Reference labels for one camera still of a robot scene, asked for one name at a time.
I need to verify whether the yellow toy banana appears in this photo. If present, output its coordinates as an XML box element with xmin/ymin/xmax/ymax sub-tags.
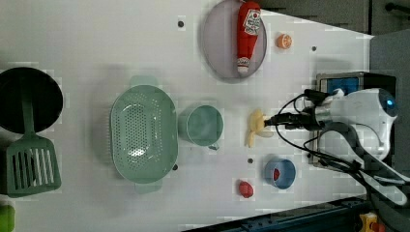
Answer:
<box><xmin>247</xmin><ymin>109</ymin><xmax>274</xmax><ymax>148</ymax></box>

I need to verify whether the blue bowl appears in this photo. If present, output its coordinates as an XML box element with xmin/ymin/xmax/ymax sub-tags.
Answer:
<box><xmin>264</xmin><ymin>159</ymin><xmax>296</xmax><ymax>189</ymax></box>

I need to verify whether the green slotted spatula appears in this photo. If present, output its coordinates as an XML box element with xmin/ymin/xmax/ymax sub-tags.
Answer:
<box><xmin>6</xmin><ymin>100</ymin><xmax>62</xmax><ymax>198</ymax></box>

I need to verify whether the green plastic colander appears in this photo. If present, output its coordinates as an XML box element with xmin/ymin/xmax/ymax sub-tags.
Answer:
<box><xmin>109</xmin><ymin>75</ymin><xmax>178</xmax><ymax>194</ymax></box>

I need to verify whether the black round pan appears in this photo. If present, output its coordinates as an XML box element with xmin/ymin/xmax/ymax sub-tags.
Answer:
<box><xmin>0</xmin><ymin>67</ymin><xmax>64</xmax><ymax>134</ymax></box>

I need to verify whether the grey round plate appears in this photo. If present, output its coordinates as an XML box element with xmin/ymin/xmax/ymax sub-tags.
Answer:
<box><xmin>201</xmin><ymin>0</ymin><xmax>267</xmax><ymax>81</ymax></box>

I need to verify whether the green cylinder object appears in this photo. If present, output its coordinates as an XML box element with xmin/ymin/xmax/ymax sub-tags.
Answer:
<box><xmin>0</xmin><ymin>205</ymin><xmax>15</xmax><ymax>232</ymax></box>

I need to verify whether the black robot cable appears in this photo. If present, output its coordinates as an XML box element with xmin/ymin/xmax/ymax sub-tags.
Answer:
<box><xmin>274</xmin><ymin>93</ymin><xmax>371</xmax><ymax>191</ymax></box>

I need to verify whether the strawberry inside blue bowl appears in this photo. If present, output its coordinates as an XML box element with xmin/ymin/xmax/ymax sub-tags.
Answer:
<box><xmin>273</xmin><ymin>169</ymin><xmax>280</xmax><ymax>181</ymax></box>

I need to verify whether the orange slice toy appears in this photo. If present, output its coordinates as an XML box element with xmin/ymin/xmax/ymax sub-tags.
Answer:
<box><xmin>276</xmin><ymin>34</ymin><xmax>293</xmax><ymax>49</ymax></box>

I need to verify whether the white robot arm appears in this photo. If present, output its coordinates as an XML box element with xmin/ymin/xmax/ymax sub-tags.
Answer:
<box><xmin>256</xmin><ymin>88</ymin><xmax>409</xmax><ymax>209</ymax></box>

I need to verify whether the red toy strawberry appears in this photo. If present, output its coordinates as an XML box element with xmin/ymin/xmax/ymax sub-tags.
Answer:
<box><xmin>239</xmin><ymin>181</ymin><xmax>254</xmax><ymax>198</ymax></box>

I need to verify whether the red ketchup bottle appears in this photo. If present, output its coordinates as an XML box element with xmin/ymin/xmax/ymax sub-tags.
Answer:
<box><xmin>237</xmin><ymin>1</ymin><xmax>261</xmax><ymax>73</ymax></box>

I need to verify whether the green mug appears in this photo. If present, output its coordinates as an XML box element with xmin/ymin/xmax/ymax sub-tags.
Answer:
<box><xmin>178</xmin><ymin>105</ymin><xmax>224</xmax><ymax>151</ymax></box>

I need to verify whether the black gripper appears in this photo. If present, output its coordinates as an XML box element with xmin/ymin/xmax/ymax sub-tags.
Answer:
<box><xmin>264</xmin><ymin>113</ymin><xmax>318</xmax><ymax>131</ymax></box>

